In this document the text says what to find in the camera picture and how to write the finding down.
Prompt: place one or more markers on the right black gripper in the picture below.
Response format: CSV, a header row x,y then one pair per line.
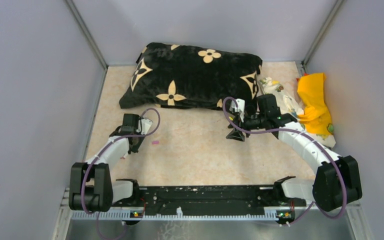
x,y
236,134

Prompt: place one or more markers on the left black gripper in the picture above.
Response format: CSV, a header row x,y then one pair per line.
x,y
134,143

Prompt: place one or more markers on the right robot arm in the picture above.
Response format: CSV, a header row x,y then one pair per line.
x,y
337,178

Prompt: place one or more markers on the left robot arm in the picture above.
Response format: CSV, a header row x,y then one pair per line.
x,y
91,188

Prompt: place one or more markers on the white patterned cloth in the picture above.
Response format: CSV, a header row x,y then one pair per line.
x,y
286,102

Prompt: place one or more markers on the black floral pillow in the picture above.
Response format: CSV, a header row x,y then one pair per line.
x,y
188,77

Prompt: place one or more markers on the yellow cloth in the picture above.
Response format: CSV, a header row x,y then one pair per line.
x,y
316,117

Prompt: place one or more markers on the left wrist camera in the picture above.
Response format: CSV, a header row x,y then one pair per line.
x,y
144,126

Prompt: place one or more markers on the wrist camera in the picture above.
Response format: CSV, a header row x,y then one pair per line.
x,y
144,126
237,108

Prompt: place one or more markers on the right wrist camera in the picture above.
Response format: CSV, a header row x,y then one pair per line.
x,y
237,108

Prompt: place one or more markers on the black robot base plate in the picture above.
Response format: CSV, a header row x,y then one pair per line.
x,y
208,200

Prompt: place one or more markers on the aluminium frame rail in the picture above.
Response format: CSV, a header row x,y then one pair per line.
x,y
278,223

